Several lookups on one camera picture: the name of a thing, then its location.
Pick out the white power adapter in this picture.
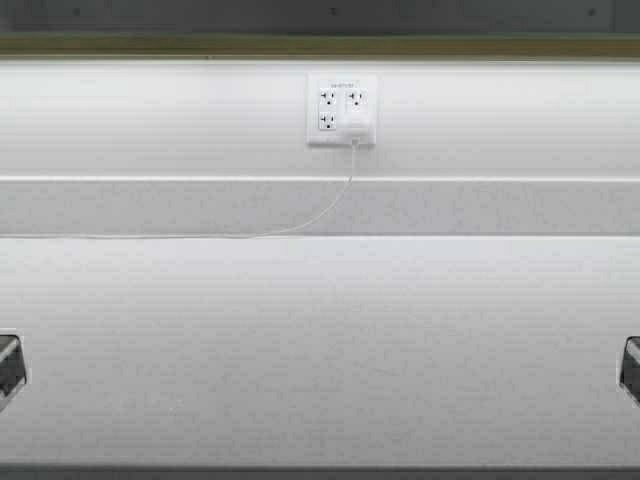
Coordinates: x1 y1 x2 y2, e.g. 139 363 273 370
338 116 376 146

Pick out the white charging cable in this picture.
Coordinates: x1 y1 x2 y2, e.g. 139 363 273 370
0 142 359 241

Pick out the white wall outlet plate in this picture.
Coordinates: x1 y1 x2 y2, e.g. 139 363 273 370
306 72 378 147

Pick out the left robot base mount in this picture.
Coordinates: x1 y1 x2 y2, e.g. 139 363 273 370
0 335 27 412

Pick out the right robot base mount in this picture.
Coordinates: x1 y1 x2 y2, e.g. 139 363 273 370
619 336 640 404

